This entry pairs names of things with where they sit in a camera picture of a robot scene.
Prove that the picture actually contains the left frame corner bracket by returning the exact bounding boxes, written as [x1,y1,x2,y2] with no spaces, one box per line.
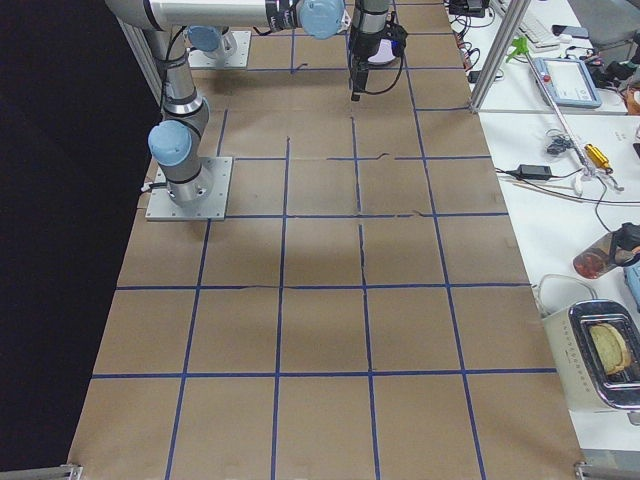
[0,464,84,480]

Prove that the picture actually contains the frame corner bracket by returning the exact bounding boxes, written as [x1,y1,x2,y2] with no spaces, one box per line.
[574,462,640,480]
[0,464,84,480]

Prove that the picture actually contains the yellow tool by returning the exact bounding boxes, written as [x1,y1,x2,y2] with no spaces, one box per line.
[584,144,613,174]

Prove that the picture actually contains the wooden chopstick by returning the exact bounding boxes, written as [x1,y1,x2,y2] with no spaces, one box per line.
[512,182,602,204]

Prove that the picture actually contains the white keyboard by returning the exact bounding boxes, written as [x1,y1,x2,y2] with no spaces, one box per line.
[489,0,561,52]

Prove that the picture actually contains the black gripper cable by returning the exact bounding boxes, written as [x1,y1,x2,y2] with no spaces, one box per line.
[362,14,407,95]

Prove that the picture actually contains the green reacher grabber head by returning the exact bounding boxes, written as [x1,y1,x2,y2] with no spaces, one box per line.
[505,36,529,63]

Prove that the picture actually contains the black power adapter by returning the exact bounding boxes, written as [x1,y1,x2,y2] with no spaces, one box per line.
[516,164,553,181]

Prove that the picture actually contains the aluminium frame post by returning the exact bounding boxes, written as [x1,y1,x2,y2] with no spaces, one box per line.
[469,0,530,113]

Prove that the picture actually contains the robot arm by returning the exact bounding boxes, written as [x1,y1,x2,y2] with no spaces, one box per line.
[187,25,237,61]
[107,1,407,207]

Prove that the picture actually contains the long metal reacher stick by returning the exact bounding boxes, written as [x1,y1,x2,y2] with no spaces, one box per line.
[523,51,596,177]

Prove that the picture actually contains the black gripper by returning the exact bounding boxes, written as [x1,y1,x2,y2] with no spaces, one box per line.
[348,0,408,102]

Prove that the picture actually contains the cream toaster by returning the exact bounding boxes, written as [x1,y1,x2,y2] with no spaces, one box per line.
[542,299,639,413]

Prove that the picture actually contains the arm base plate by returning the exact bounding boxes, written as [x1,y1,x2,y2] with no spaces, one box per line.
[145,157,233,221]
[188,29,251,70]

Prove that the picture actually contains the right frame corner bracket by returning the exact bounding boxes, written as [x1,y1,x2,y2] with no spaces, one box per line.
[574,462,640,480]

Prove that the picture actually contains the bread slice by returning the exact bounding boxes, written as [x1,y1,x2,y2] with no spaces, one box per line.
[589,323,631,375]

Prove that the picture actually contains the blue teach pendant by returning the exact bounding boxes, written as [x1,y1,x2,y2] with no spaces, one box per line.
[533,57,602,109]

